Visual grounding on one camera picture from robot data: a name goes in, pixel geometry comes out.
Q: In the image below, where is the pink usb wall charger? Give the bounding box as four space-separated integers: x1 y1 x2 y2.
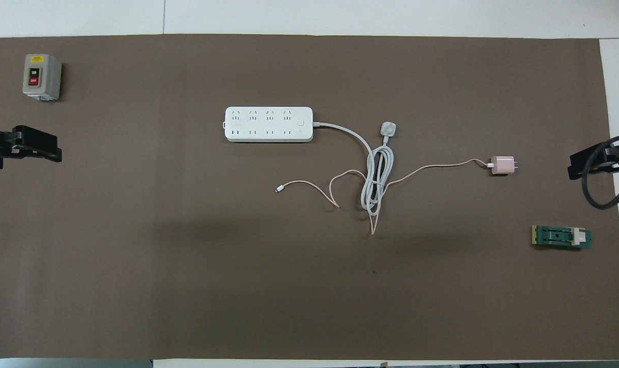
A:
489 156 519 176

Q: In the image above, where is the pink charging cable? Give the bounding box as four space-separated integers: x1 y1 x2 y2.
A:
274 159 494 236

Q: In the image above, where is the white power strip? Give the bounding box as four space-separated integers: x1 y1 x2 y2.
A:
224 106 314 143

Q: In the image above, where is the brown paper table mat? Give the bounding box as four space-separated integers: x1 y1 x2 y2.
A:
0 34 619 360

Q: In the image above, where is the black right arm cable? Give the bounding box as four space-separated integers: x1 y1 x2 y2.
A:
581 134 619 210

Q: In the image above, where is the grey on-off switch box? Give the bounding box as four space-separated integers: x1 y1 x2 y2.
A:
22 54 62 101

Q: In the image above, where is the green knife switch yellow base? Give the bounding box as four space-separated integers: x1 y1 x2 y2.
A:
532 225 592 251

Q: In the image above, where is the white power cord with plug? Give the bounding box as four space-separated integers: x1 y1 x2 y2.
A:
312 121 397 216

